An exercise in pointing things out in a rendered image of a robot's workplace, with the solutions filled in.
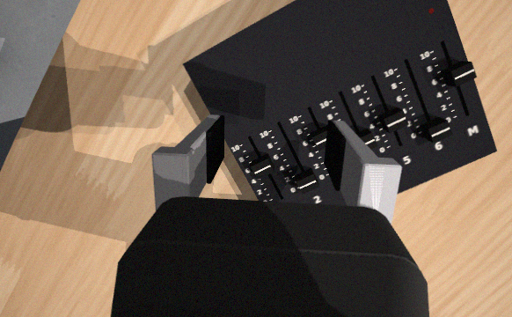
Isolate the black lighting desk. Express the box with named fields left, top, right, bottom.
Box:
left=183, top=0, right=497, bottom=206

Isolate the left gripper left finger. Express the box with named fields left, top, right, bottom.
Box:
left=151, top=114, right=224, bottom=210

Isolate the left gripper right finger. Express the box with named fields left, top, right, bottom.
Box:
left=324, top=121, right=402, bottom=223

